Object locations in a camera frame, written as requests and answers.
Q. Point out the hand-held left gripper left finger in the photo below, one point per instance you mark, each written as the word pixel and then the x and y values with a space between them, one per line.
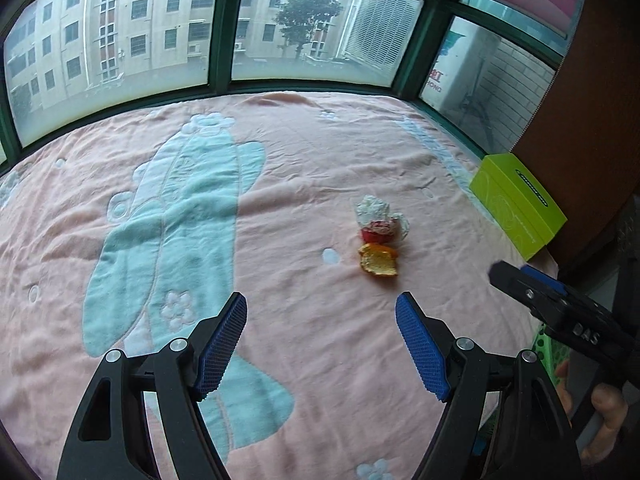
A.
pixel 222 345

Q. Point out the person's right hand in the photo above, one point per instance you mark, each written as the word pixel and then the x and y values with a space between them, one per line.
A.
pixel 610 420

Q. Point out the green plastic basket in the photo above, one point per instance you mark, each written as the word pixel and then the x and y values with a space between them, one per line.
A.
pixel 542 350

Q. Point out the yellow-green tissue box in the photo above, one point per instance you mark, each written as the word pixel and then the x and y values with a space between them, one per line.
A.
pixel 515 210

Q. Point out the pink printed blanket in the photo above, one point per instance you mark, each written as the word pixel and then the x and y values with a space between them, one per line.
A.
pixel 300 160

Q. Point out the red white wrapper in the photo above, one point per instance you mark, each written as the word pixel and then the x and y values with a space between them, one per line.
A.
pixel 375 232

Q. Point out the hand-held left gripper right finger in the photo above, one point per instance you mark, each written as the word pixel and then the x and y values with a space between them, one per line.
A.
pixel 420 345

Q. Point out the white louvred outdoor unit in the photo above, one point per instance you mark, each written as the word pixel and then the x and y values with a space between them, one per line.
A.
pixel 380 25

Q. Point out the gold wrapper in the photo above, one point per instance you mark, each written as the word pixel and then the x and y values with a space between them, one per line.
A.
pixel 377 260

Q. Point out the green tree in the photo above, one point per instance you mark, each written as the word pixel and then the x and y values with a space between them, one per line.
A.
pixel 307 15

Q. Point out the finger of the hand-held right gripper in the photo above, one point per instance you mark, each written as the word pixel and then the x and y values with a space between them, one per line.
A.
pixel 510 285
pixel 545 280

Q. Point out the beige apartment building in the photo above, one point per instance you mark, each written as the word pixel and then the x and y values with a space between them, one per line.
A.
pixel 125 25

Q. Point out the brown wooden cabinet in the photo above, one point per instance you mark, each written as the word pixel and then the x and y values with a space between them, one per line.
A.
pixel 585 150

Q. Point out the white printed outdoor unit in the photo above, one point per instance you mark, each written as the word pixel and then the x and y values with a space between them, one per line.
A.
pixel 450 65

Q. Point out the green window frame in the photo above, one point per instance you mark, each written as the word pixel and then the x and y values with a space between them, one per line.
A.
pixel 220 25

